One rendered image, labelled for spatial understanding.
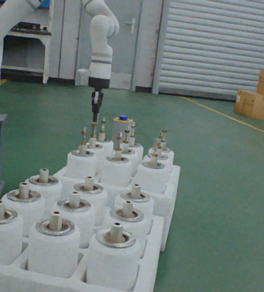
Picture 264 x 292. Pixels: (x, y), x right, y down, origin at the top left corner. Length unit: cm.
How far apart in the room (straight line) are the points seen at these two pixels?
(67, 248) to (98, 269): 7
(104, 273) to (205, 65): 621
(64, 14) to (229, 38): 276
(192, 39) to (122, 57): 121
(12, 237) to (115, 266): 21
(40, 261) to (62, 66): 580
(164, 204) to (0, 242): 58
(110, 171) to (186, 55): 556
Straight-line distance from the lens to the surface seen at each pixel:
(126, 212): 84
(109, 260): 72
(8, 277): 76
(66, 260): 76
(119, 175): 123
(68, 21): 646
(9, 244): 79
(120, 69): 652
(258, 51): 722
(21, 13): 148
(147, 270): 80
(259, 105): 505
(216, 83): 692
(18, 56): 649
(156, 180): 122
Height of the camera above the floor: 59
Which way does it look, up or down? 13 degrees down
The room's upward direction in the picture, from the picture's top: 7 degrees clockwise
